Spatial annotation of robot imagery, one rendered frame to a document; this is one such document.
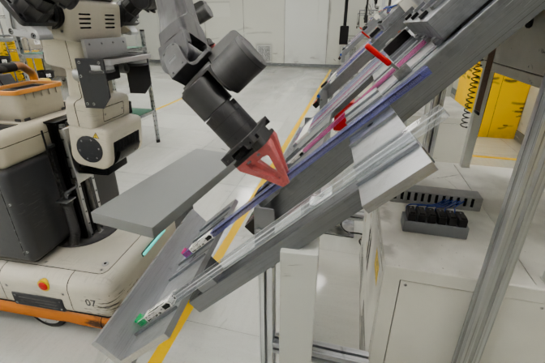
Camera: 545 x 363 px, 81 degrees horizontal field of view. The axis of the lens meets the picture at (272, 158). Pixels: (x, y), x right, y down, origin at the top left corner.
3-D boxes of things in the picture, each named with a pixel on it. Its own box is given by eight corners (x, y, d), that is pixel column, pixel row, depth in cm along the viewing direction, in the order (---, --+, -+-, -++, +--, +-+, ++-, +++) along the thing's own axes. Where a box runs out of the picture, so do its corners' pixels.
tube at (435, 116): (141, 327, 48) (135, 322, 48) (146, 319, 50) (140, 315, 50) (450, 116, 30) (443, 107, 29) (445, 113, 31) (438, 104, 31)
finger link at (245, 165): (306, 160, 53) (268, 118, 52) (301, 178, 47) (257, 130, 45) (276, 182, 56) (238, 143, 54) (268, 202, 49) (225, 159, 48)
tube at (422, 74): (186, 258, 60) (182, 254, 59) (189, 253, 61) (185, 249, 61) (432, 73, 40) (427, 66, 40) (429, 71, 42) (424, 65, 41)
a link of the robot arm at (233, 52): (199, 77, 56) (160, 55, 49) (244, 28, 53) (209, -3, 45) (226, 126, 51) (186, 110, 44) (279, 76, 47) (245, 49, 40)
